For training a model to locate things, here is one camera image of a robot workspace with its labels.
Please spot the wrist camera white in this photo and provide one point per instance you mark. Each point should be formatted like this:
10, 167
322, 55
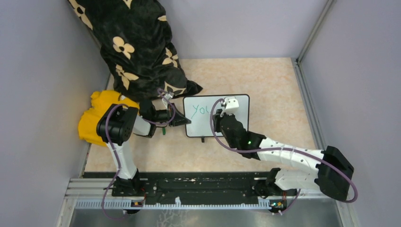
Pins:
166, 98
230, 105

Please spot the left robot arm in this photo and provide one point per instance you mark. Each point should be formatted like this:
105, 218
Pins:
115, 128

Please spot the white whiteboard black frame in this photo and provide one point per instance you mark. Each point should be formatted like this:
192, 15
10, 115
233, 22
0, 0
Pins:
198, 108

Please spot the black floral blanket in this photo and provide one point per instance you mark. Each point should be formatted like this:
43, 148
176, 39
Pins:
136, 44

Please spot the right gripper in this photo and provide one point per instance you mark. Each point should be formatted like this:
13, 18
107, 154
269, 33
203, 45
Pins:
217, 117

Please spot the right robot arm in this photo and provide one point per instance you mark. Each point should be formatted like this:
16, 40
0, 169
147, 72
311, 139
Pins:
307, 163

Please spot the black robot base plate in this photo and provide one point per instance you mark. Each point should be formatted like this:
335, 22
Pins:
199, 188

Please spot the yellow cloth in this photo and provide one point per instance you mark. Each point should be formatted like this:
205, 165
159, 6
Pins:
100, 103

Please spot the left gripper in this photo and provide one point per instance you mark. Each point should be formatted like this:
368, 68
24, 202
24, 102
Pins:
179, 120

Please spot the aluminium frame rail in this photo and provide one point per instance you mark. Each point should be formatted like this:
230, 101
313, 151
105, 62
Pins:
311, 103

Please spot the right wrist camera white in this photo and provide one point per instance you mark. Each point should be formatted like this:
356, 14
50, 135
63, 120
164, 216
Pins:
230, 105

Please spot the white slotted cable duct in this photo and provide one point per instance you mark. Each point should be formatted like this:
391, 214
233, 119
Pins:
129, 204

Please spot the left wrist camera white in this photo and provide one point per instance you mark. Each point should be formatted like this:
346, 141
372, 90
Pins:
166, 98

